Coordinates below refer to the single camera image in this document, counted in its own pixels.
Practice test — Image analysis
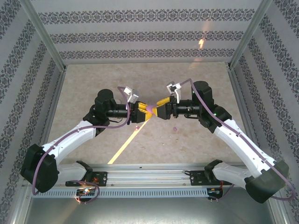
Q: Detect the lit electronics board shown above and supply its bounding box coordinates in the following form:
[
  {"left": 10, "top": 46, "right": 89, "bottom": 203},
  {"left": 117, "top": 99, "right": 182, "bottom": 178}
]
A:
[{"left": 76, "top": 186, "right": 97, "bottom": 199}]

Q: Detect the small electronics board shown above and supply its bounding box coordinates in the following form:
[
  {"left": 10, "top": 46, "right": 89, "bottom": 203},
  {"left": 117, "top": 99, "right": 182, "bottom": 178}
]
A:
[{"left": 207, "top": 186, "right": 223, "bottom": 199}]

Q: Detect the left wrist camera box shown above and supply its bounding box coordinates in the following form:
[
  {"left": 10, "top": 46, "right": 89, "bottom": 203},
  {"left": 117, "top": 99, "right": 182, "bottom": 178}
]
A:
[{"left": 123, "top": 85, "right": 140, "bottom": 105}]

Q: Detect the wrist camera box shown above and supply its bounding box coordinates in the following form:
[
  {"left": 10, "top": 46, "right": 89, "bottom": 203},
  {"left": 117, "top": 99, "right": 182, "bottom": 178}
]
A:
[
  {"left": 165, "top": 81, "right": 182, "bottom": 104},
  {"left": 123, "top": 85, "right": 140, "bottom": 105}
]

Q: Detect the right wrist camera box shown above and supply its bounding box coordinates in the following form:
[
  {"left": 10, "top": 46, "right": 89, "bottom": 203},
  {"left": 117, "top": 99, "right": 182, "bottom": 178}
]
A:
[{"left": 165, "top": 81, "right": 182, "bottom": 104}]

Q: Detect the aluminium frame side rail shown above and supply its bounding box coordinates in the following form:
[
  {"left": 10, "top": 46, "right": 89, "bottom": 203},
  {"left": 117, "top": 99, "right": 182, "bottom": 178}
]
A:
[
  {"left": 228, "top": 69, "right": 294, "bottom": 224},
  {"left": 14, "top": 69, "right": 67, "bottom": 224}
]

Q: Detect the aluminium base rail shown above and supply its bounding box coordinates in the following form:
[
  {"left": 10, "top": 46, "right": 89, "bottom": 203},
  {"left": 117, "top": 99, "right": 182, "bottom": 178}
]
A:
[{"left": 67, "top": 163, "right": 234, "bottom": 188}]

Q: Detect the perforated metal cable tray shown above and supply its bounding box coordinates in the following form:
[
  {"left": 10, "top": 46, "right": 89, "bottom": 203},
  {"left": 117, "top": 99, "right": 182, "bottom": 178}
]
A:
[{"left": 50, "top": 188, "right": 224, "bottom": 199}]

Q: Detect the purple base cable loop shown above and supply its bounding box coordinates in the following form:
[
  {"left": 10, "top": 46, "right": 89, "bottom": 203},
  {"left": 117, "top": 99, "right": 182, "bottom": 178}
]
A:
[{"left": 77, "top": 181, "right": 101, "bottom": 204}]

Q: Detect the thin purple base cable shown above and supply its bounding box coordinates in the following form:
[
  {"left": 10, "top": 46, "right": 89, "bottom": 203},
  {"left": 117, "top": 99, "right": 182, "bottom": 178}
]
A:
[{"left": 219, "top": 182, "right": 235, "bottom": 202}]

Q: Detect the aluminium frame corner post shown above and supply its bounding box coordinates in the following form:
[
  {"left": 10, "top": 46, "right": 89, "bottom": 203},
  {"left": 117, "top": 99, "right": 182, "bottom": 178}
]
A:
[
  {"left": 19, "top": 0, "right": 67, "bottom": 72},
  {"left": 228, "top": 0, "right": 273, "bottom": 70}
]

